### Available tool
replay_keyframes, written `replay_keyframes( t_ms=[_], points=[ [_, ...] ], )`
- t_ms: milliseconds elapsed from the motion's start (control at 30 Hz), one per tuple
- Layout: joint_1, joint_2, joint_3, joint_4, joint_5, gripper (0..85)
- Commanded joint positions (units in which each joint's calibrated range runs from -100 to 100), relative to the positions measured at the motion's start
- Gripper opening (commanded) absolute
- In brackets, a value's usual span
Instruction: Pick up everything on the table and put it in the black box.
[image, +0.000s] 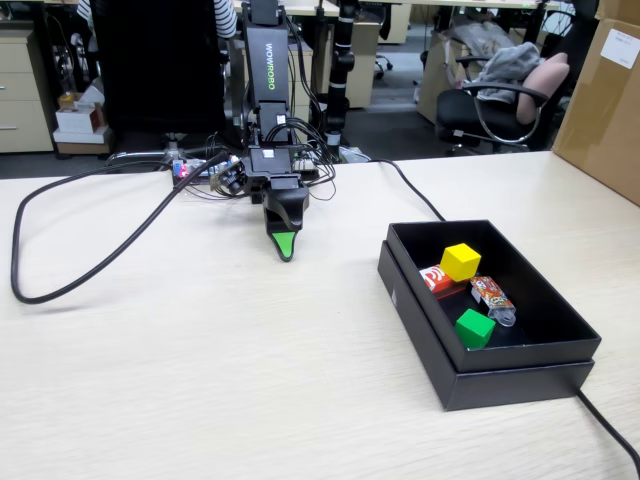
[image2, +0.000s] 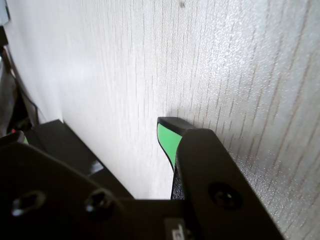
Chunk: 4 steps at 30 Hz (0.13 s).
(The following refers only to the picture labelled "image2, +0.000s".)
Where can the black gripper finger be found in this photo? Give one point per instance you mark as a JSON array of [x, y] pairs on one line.
[[50, 187], [212, 180]]

